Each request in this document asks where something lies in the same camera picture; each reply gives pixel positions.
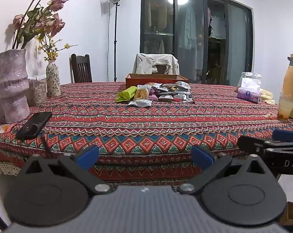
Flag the pink artificial flowers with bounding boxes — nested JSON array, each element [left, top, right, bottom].
[[0, 0, 69, 54]]

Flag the pale yellow puffed snacks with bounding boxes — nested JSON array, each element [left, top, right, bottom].
[[259, 89, 276, 105]]

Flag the pile of snack packets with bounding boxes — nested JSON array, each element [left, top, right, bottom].
[[128, 82, 195, 107]]

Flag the wooden chair under jacket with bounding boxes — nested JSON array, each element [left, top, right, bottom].
[[153, 64, 169, 75]]

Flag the small floral patterned vase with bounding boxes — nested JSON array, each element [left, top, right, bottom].
[[46, 59, 61, 97]]

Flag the hanging pale shirt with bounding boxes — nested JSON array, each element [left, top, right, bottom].
[[184, 7, 198, 50]]

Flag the glass cup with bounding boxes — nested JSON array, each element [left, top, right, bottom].
[[278, 95, 293, 120]]

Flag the yellow artificial flowers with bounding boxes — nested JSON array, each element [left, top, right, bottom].
[[37, 35, 78, 61]]

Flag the black smartphone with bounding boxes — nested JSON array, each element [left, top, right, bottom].
[[15, 112, 53, 140]]

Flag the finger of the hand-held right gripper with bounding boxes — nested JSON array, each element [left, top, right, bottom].
[[273, 129, 293, 142], [238, 135, 293, 156]]

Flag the small printed paper card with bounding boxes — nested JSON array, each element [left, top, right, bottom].
[[0, 124, 17, 134]]

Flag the black framed sliding glass door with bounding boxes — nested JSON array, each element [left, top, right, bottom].
[[140, 0, 254, 86]]

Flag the orange cardboard box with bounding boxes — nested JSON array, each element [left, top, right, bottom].
[[125, 73, 189, 89]]

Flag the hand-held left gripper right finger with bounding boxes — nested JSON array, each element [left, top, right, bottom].
[[177, 145, 274, 196]]

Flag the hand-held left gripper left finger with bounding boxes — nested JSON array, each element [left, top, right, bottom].
[[18, 145, 113, 196]]

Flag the green snack packet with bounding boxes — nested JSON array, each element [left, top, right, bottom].
[[114, 86, 138, 102]]

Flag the beige jacket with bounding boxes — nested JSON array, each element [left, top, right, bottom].
[[133, 53, 180, 75]]

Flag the purple tissue pack in bag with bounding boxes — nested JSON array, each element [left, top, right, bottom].
[[237, 72, 263, 104]]

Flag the large pink ceramic vase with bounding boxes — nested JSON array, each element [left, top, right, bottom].
[[0, 49, 30, 124]]

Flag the brown cardboard carton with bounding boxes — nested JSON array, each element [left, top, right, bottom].
[[280, 200, 293, 227]]

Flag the white lace cloth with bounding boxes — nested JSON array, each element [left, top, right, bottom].
[[0, 159, 22, 176]]

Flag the dark wooden chair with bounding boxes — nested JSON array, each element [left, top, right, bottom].
[[69, 54, 93, 83]]

